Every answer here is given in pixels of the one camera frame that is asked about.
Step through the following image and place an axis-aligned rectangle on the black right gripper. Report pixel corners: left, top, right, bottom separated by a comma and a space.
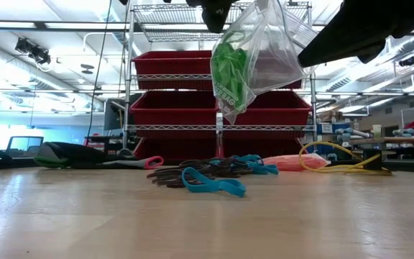
298, 0, 414, 68

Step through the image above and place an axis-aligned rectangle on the green rubber band bunch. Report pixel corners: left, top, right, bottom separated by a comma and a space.
211, 31, 248, 113

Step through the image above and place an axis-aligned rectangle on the clear plastic zipper bag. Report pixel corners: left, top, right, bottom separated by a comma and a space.
209, 0, 318, 125
262, 153, 332, 172

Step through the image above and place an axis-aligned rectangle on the orange rubber band bunch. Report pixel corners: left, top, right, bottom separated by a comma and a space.
264, 154, 325, 171

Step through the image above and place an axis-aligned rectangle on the blue rubber band tangle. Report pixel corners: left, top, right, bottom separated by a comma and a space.
228, 154, 280, 176

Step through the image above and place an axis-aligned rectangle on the dark grey rubber band tangle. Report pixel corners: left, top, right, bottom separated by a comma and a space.
178, 157, 254, 179

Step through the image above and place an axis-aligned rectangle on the blue storage bin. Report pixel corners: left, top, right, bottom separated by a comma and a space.
316, 122, 344, 135

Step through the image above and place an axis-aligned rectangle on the grey blue pipe fitting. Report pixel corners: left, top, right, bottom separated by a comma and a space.
335, 127, 372, 142
392, 127, 414, 139

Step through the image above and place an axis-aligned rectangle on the wooden workbench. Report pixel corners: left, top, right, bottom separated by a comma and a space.
349, 136, 414, 145

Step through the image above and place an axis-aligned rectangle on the black monitor back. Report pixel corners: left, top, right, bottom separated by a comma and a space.
103, 92, 136, 132

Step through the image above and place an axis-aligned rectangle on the black and green bag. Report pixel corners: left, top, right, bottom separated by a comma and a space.
32, 140, 165, 171

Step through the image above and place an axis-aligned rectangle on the computer monitor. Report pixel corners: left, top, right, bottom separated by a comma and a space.
5, 135, 45, 158

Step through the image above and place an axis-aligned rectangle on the chrome wire shelving rack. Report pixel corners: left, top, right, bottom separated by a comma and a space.
122, 1, 318, 159

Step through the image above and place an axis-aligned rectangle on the yellow cable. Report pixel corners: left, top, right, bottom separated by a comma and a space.
298, 141, 394, 176

